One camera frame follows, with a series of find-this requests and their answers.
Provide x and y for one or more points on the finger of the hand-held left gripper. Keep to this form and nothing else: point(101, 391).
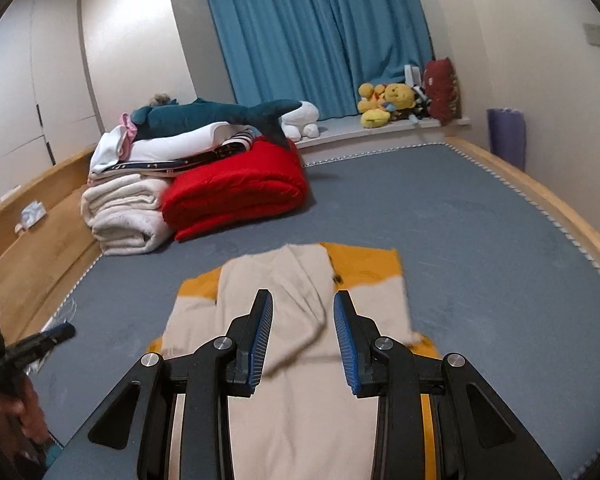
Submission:
point(45, 341)

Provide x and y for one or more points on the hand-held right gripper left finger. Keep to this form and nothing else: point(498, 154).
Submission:
point(260, 340)

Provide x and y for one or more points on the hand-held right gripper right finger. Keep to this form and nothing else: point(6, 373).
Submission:
point(347, 345)

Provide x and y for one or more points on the beige and yellow coat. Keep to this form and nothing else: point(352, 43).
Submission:
point(290, 425)

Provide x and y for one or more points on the person's left hand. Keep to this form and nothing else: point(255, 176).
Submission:
point(15, 422)

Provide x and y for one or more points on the white plastic wrapper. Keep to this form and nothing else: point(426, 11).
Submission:
point(65, 312)

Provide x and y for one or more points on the teal wristband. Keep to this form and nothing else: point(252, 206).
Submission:
point(54, 452)

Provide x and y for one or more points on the small white figurine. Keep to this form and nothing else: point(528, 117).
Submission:
point(20, 229)

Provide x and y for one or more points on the tissue pack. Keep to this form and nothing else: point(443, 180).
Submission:
point(33, 214)

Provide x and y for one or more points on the white folded quilt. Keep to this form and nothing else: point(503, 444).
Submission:
point(120, 200)
point(125, 237)

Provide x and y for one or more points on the red folded blanket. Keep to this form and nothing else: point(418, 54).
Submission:
point(230, 190)

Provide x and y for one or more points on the grey mattress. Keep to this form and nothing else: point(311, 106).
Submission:
point(480, 260)

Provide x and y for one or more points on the pink and white cloth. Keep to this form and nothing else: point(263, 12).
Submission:
point(112, 145)

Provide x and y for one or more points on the white folded bedding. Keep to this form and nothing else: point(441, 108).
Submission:
point(180, 145)

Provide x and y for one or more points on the white window sill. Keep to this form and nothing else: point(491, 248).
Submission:
point(360, 132)

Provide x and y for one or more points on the white plush toy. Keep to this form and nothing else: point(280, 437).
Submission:
point(302, 117)

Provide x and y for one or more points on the dark teal shark plush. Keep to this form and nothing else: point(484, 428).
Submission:
point(190, 117)

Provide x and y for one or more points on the yellow bear plush toy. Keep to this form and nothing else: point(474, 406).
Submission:
point(400, 97)

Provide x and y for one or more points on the black white striped plush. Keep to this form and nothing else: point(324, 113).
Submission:
point(422, 102)

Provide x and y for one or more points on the white wardrobe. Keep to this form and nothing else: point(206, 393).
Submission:
point(30, 85)

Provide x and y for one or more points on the grey plush toy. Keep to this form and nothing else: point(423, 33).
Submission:
point(160, 99)

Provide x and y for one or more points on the purple bag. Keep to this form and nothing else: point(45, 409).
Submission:
point(506, 137)

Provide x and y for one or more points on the dark red pillow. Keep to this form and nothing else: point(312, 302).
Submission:
point(441, 90)

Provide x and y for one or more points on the blue curtain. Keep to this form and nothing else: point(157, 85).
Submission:
point(305, 35)

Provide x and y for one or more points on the wooden bed frame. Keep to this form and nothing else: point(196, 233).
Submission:
point(35, 260)

